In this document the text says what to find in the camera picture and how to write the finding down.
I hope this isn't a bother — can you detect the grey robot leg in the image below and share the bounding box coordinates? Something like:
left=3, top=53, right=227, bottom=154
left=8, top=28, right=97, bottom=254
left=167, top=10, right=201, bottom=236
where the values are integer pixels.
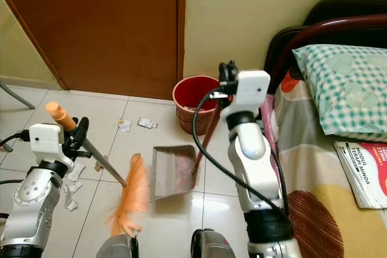
left=95, top=234, right=141, bottom=258
left=190, top=228, right=238, bottom=258

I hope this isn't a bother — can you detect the white wrapper scrap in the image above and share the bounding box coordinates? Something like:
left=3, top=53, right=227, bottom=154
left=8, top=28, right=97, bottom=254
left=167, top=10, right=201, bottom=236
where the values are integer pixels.
left=137, top=117, right=159, bottom=131

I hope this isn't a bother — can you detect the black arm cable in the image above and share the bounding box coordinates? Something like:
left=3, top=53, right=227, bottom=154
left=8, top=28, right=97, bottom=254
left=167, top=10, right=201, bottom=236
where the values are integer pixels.
left=192, top=88, right=292, bottom=218
left=0, top=129, right=33, bottom=219

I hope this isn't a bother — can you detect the orange bristle broom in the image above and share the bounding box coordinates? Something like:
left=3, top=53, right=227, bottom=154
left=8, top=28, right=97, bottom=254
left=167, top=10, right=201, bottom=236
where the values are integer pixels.
left=45, top=101, right=151, bottom=238

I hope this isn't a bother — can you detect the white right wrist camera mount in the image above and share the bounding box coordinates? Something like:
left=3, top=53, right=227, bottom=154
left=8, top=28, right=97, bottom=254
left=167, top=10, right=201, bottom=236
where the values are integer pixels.
left=221, top=69, right=272, bottom=123

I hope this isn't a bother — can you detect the grey left robot leg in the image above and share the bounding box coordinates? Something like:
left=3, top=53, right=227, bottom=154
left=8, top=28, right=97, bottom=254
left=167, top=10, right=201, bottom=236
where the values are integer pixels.
left=95, top=234, right=141, bottom=258

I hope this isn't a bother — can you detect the crumpled white paper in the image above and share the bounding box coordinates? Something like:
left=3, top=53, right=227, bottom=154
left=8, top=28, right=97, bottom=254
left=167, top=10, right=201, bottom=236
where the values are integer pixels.
left=63, top=161, right=87, bottom=212

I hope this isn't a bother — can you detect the bed with patterned sheet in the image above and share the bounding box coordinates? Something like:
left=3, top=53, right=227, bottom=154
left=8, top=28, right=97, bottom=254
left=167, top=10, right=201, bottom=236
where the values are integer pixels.
left=260, top=76, right=387, bottom=258

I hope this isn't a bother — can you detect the dark red bed headboard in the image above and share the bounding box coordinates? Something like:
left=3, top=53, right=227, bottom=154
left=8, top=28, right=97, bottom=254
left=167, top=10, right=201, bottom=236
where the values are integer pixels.
left=263, top=0, right=387, bottom=95

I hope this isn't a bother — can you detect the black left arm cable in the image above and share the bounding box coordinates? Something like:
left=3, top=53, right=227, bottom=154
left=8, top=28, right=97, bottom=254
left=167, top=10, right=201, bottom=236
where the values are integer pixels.
left=0, top=129, right=33, bottom=219

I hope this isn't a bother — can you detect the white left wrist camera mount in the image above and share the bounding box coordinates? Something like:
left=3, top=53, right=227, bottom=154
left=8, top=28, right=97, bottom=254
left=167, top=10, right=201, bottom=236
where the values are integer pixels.
left=29, top=123, right=68, bottom=163

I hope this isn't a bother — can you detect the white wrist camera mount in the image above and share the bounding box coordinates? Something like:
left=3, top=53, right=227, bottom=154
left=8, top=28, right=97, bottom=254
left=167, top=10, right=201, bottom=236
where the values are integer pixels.
left=221, top=69, right=272, bottom=123
left=29, top=123, right=68, bottom=163

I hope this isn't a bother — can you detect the grey metal chair leg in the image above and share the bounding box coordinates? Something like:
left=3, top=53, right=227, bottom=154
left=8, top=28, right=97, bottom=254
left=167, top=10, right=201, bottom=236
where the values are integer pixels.
left=0, top=80, right=36, bottom=111

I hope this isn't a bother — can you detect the white and red printed book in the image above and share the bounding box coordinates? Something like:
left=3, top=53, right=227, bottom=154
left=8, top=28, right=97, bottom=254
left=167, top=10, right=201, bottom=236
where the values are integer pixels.
left=333, top=140, right=387, bottom=210

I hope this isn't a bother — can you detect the green checked pillow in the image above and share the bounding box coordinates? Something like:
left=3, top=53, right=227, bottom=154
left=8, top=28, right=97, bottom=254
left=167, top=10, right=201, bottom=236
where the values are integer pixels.
left=291, top=44, right=387, bottom=141

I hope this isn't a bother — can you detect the brown wooden door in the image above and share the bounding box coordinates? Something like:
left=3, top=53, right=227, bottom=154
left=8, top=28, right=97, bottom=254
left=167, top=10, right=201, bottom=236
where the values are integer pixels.
left=0, top=0, right=187, bottom=100

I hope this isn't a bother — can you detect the grey dustpan with red handle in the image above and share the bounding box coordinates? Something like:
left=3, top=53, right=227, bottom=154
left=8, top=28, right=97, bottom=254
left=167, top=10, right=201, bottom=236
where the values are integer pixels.
left=150, top=104, right=221, bottom=202

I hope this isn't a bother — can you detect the grey right robot leg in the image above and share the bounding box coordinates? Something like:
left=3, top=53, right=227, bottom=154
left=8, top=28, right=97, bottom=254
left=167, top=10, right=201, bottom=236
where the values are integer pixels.
left=190, top=228, right=238, bottom=258

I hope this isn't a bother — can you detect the red plastic bucket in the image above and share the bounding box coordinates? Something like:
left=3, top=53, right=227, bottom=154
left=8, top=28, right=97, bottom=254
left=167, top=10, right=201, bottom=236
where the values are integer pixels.
left=172, top=76, right=222, bottom=136

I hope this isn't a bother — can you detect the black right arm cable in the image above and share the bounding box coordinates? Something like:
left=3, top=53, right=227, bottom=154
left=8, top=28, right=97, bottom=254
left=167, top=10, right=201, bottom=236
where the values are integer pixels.
left=192, top=88, right=292, bottom=218

